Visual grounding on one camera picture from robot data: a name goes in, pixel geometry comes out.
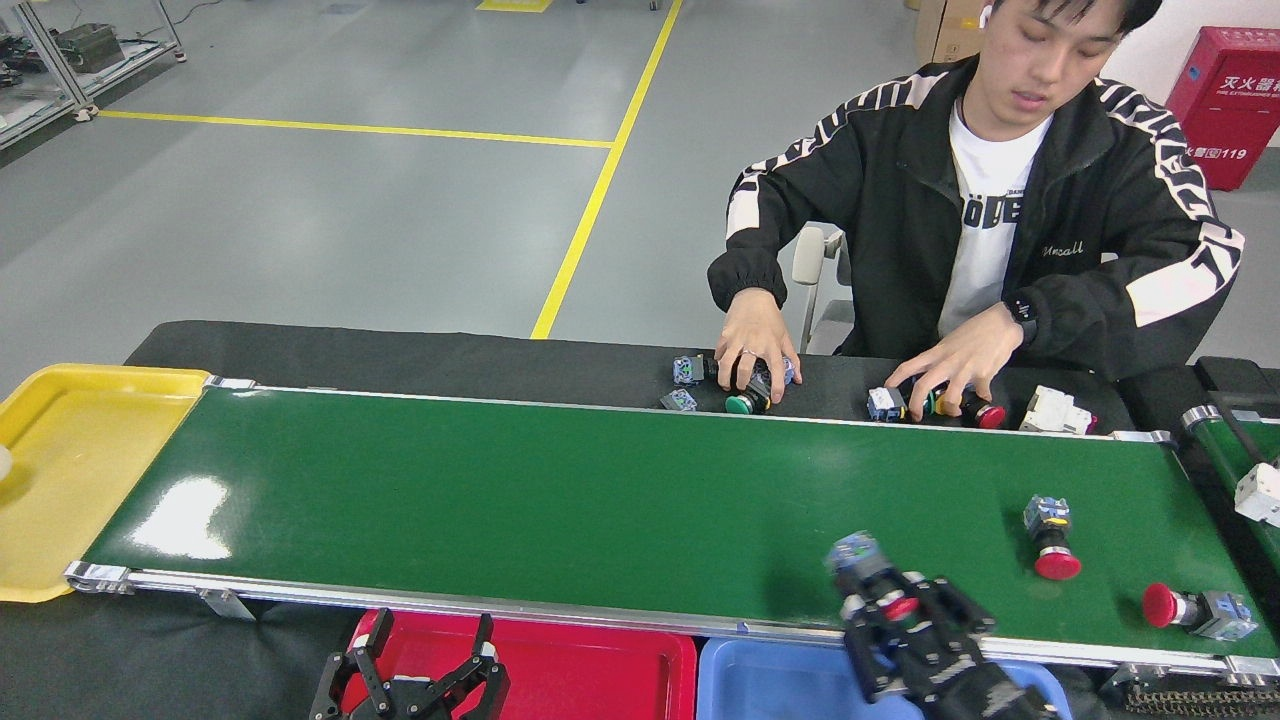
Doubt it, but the white circuit breaker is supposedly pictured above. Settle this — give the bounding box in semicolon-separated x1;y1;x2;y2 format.
1235;462;1280;527
1018;385;1094;436

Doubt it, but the blue plastic bin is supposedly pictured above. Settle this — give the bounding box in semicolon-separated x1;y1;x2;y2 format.
697;638;1073;720

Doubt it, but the red fire extinguisher box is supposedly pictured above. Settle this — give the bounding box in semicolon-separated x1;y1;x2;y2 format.
1165;27;1280;191

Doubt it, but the grey office chair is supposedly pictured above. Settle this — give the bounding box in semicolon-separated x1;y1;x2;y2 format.
790;225;858;357

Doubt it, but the green feeder conveyor belt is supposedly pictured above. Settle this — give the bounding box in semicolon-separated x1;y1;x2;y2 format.
1180;405;1280;576

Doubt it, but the grey metal case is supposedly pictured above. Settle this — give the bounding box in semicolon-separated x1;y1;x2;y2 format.
55;23;127;75

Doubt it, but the person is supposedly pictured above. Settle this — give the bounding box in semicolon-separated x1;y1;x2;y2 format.
707;0;1246;383

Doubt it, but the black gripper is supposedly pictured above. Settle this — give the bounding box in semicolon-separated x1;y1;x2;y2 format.
843;575;1061;720
310;608;511;720

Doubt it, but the yellow plastic tray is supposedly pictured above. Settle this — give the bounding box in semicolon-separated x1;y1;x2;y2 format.
0;363;211;604

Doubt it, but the silver metal rack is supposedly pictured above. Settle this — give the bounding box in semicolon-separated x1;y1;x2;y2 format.
0;0;188;151

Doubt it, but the person's left hand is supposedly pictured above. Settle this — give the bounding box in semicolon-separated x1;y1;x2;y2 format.
885;303;1026;423

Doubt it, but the brown cardboard box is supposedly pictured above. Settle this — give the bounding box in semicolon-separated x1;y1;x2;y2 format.
915;0;991;66

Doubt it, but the red plastic bin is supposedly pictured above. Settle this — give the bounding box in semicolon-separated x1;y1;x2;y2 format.
345;610;698;720

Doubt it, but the long green conveyor belt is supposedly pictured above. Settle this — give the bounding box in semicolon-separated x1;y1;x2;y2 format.
63;378;1280;691

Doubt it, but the person's right hand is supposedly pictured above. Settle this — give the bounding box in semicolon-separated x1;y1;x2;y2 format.
715;288;803;406

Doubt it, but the black wrist watch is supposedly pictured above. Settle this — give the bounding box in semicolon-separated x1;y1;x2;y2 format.
1003;296;1041;347

